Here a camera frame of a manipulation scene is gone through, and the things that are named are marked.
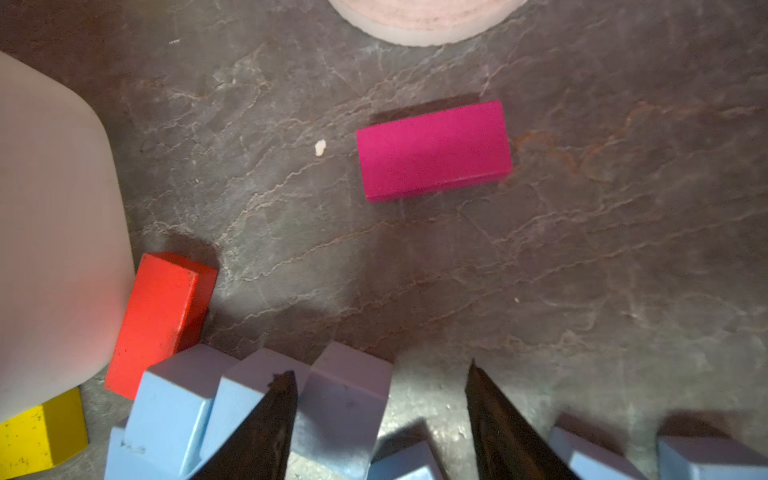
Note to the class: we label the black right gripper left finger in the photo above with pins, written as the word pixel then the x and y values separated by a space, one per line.
pixel 260 446

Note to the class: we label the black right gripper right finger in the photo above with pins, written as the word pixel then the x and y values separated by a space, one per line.
pixel 506 445

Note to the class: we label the light blue cube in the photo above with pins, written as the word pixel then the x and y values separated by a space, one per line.
pixel 340 410
pixel 590 461
pixel 240 389

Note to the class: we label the light blue long block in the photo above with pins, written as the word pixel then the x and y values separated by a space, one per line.
pixel 709 458
pixel 121 464

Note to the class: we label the red upright block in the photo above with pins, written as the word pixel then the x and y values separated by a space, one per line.
pixel 165 315

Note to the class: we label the yellow block near bowl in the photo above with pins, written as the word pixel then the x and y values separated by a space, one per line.
pixel 43 437

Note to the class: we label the white rectangular bowl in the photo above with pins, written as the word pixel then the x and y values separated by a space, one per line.
pixel 66 263

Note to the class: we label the magenta flat block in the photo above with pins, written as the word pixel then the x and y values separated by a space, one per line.
pixel 450 149

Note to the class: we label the white tape roll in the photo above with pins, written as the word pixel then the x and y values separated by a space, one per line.
pixel 425 23

